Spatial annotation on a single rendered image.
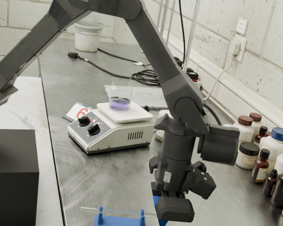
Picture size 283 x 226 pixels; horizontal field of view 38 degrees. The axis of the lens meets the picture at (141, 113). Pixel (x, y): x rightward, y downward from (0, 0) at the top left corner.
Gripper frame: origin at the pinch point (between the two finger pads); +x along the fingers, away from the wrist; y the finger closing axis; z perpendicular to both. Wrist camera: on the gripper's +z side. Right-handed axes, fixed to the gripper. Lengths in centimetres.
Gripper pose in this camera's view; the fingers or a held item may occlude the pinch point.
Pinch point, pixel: (164, 209)
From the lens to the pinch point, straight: 81.2
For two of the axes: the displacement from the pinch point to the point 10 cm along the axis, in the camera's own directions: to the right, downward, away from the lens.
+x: -1.5, 9.2, 3.6
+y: -0.7, -3.8, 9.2
